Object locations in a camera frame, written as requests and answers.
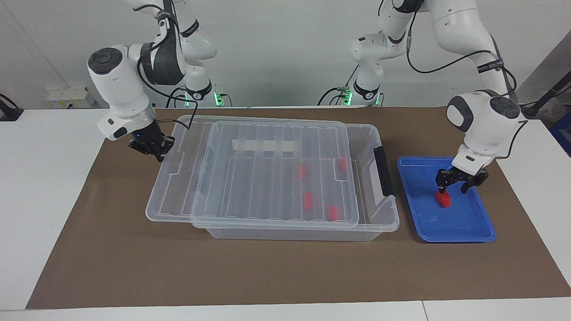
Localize clear ribbed box lid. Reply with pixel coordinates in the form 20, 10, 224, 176
146, 115, 360, 229

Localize blue plastic tray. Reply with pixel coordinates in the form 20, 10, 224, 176
397, 156, 497, 243

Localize clear plastic storage box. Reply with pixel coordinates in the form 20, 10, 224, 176
192, 121, 401, 242

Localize blue crate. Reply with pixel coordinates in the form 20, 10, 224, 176
550, 111, 571, 156

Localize black stand pole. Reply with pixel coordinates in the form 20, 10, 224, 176
520, 71, 571, 119

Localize black object at table edge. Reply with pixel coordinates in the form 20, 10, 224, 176
0, 94, 24, 122

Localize brown table mat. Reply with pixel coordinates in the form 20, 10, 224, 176
26, 106, 571, 309

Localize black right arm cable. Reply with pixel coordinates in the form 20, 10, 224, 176
132, 0, 199, 131

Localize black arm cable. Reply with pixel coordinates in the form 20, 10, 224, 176
132, 0, 199, 131
378, 0, 529, 159

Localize white wall power socket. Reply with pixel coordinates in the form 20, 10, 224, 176
47, 87, 96, 109

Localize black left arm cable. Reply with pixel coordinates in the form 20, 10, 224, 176
378, 0, 529, 159

